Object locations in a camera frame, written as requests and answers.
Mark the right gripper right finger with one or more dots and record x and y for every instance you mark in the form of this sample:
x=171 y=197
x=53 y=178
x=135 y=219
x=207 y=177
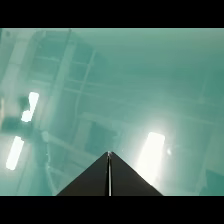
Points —
x=128 y=181

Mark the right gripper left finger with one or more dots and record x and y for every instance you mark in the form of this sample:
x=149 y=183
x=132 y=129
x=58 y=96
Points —
x=91 y=181

